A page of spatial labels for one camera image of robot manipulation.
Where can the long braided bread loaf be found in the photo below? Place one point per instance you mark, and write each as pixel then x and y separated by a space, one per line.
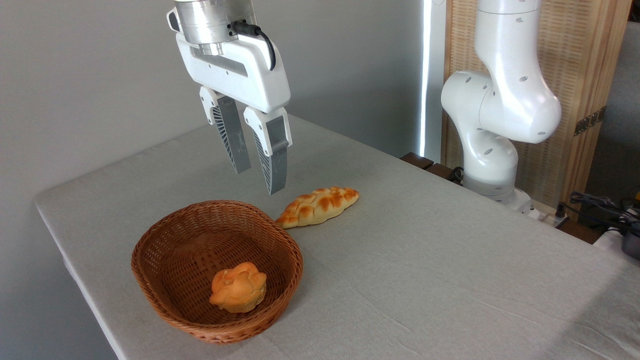
pixel 317 206

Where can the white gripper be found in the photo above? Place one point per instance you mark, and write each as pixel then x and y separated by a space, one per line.
pixel 250 70

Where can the white power strip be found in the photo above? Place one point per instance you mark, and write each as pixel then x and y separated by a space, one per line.
pixel 547 217

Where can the black plug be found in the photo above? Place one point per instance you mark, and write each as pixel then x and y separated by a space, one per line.
pixel 560 210

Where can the dark brown wooden block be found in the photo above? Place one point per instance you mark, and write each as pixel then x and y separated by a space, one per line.
pixel 416 160
pixel 441 171

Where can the white vertical frame strip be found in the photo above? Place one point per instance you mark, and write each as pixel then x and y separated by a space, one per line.
pixel 432 75

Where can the wooden folding screen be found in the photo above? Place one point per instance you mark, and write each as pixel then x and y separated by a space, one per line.
pixel 585 60

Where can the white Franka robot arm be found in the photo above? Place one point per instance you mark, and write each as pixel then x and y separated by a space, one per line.
pixel 505 100

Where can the round orange bread roll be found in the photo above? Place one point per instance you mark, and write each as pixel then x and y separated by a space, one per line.
pixel 238 289

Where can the brown woven wicker basket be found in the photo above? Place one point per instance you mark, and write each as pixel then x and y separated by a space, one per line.
pixel 175 250

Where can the dark metal screen hinge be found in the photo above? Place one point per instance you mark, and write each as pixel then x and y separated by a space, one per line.
pixel 590 121

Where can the grey tablecloth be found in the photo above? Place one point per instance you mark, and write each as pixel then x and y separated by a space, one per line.
pixel 425 280

